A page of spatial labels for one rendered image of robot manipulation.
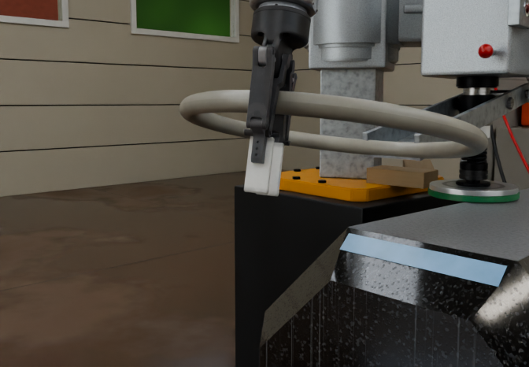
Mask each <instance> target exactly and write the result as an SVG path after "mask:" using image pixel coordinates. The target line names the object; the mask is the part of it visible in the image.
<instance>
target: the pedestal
mask: <svg viewBox="0 0 529 367"><path fill-rule="evenodd" d="M244 185H245V184H242V185H236V186H235V367H259V347H260V341H261V333H262V328H263V322H264V317H265V311H266V310H267V309H268V308H269V307H270V306H271V305H272V304H273V302H274V301H275V300H276V299H277V298H278V297H279V296H280V295H281V294H282V293H283V292H284V291H285V290H286V289H287V288H288V287H289V286H290V285H291V284H292V283H293V282H294V281H295V280H296V279H297V278H298V277H299V276H300V275H301V274H302V273H303V272H304V271H305V270H306V269H307V268H308V267H309V266H310V265H311V264H312V263H313V262H314V261H315V260H316V259H317V258H318V257H319V256H320V255H321V254H322V253H323V252H324V251H325V250H326V249H327V248H328V247H329V246H330V245H331V244H332V243H333V242H334V241H335V240H336V239H337V238H338V237H339V236H340V235H341V234H342V233H343V232H344V231H345V230H346V229H347V228H348V227H350V226H354V225H358V224H365V223H368V222H373V221H379V220H383V219H387V218H392V217H398V216H402V215H406V214H410V213H416V212H420V211H424V210H428V209H435V208H439V207H443V206H450V205H453V204H457V203H462V202H458V201H452V200H446V199H441V198H436V197H433V196H430V195H429V194H428V193H427V191H424V192H419V193H414V194H410V195H402V196H397V197H392V198H384V199H379V200H375V201H370V202H350V201H345V200H340V199H335V198H326V197H321V196H316V195H307V194H302V193H297V192H293V191H285V190H279V196H278V197H277V196H270V195H257V194H256V193H252V192H245V191H244Z"/></svg>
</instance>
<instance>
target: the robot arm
mask: <svg viewBox="0 0 529 367"><path fill-rule="evenodd" d="M317 6H318V0H250V7H251V9H252V10H253V11H254V12H253V22H252V28H251V38H252V40H253V41H254V42H256V43H257V44H260V45H261V46H254V47H253V68H252V75H251V83H250V96H249V104H248V111H247V118H246V127H247V128H250V129H244V135H248V136H250V144H249V152H248V158H247V166H246V178H245V185H244V191H245V192H252V193H256V194H257V195H270V196H277V197H278V196H279V184H280V177H281V169H282V163H283V149H284V146H289V145H290V141H288V140H289V131H290V119H291V115H280V114H275V113H276V105H277V101H278V96H279V91H294V88H295V84H296V81H297V78H298V77H297V73H294V67H295V61H294V60H293V54H292V53H293V51H294V50H296V49H297V48H298V49H300V48H302V47H304V46H306V45H307V44H308V42H309V31H310V24H311V18H310V17H313V16H314V15H315V14H316V12H318V10H317Z"/></svg>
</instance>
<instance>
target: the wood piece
mask: <svg viewBox="0 0 529 367"><path fill-rule="evenodd" d="M436 180H438V170H437V169H419V168H409V167H399V166H389V165H379V166H374V167H369V168H367V179H366V183H369V184H383V185H390V186H399V187H413V188H420V189H424V188H428V187H429V185H430V182H432V181H436Z"/></svg>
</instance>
